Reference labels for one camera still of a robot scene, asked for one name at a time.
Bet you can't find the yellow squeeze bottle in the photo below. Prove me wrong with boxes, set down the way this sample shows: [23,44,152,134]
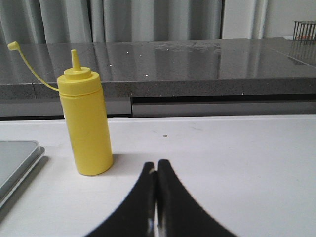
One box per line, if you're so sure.
[7,41,114,176]

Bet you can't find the silver electronic kitchen scale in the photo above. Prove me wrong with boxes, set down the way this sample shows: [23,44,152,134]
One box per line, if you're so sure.
[0,140,45,206]

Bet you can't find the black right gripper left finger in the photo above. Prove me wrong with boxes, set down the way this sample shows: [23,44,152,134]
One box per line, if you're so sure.
[87,162,156,237]

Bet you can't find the metal wire rack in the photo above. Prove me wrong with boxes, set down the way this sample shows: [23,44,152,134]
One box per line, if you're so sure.
[292,20,316,41]

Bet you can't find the grey stone counter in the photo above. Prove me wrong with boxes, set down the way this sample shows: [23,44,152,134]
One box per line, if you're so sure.
[0,38,316,119]

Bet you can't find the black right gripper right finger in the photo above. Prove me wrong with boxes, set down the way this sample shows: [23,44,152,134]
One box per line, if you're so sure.
[157,159,235,237]

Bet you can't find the grey curtain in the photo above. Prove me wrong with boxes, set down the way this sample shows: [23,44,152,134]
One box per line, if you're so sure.
[0,0,224,44]

